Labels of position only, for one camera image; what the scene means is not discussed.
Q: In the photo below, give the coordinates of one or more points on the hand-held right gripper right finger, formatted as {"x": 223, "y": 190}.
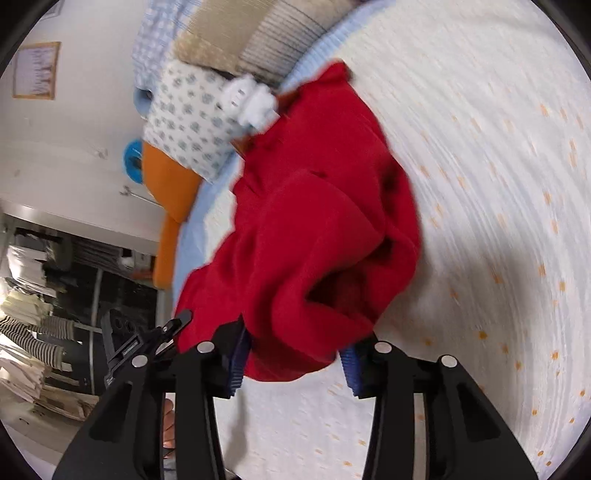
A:
{"x": 351, "y": 371}

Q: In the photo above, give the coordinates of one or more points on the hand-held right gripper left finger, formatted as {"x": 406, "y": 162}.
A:
{"x": 238, "y": 364}

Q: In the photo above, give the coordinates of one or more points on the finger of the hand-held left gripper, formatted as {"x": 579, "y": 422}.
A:
{"x": 178, "y": 321}

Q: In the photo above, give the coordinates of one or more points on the red shirt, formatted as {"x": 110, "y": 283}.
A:
{"x": 300, "y": 230}

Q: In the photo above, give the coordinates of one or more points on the rack of hanging clothes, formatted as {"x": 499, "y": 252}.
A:
{"x": 27, "y": 314}

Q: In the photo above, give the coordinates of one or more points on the person's left hand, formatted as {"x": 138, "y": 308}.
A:
{"x": 169, "y": 424}

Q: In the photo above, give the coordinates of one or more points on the orange pillow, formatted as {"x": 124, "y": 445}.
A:
{"x": 168, "y": 194}

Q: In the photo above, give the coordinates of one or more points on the blue round object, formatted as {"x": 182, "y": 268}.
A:
{"x": 129, "y": 161}

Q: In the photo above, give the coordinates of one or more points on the white grey patterned pillow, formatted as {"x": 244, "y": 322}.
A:
{"x": 194, "y": 120}

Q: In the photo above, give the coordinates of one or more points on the white plush toy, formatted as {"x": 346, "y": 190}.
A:
{"x": 251, "y": 101}

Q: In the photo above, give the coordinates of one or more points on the beige textured pillow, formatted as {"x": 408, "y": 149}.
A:
{"x": 207, "y": 50}

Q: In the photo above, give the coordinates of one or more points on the blue checked pillow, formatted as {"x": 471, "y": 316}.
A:
{"x": 161, "y": 41}

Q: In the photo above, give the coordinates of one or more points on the striped beige pillow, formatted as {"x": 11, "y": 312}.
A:
{"x": 286, "y": 46}

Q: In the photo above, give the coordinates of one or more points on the metal wall hook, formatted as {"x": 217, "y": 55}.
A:
{"x": 125, "y": 190}

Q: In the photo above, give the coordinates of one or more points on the framed wall poster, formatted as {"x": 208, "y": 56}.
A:
{"x": 36, "y": 69}

